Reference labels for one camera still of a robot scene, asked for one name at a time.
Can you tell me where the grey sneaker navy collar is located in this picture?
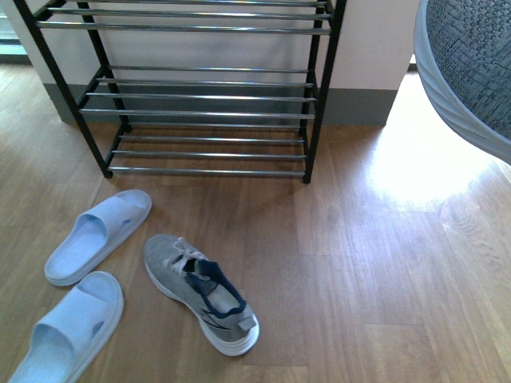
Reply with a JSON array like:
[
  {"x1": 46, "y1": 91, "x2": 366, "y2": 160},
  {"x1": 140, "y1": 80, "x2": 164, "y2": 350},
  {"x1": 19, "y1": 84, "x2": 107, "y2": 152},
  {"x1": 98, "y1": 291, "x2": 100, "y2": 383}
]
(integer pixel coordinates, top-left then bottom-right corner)
[{"x1": 143, "y1": 235, "x2": 260, "y2": 357}]

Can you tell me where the light blue slipper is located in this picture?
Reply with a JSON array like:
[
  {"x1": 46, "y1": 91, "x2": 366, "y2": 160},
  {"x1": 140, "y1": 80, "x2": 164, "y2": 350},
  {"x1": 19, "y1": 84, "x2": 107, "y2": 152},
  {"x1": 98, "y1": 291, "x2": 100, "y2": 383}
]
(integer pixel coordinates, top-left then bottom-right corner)
[
  {"x1": 44, "y1": 189, "x2": 153, "y2": 286},
  {"x1": 10, "y1": 271, "x2": 124, "y2": 382}
]

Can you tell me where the grey sneaker white sole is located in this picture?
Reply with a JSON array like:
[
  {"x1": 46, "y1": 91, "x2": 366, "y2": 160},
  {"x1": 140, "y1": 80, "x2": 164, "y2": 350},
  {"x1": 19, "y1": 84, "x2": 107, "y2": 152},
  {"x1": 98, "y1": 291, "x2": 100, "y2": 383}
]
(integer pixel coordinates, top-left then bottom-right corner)
[{"x1": 414, "y1": 1, "x2": 510, "y2": 162}]

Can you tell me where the black metal shoe rack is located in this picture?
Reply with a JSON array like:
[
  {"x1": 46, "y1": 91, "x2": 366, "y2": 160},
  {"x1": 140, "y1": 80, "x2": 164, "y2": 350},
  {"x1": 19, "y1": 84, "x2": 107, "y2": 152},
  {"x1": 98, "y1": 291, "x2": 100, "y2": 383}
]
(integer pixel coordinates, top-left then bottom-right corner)
[{"x1": 14, "y1": 1, "x2": 347, "y2": 183}]

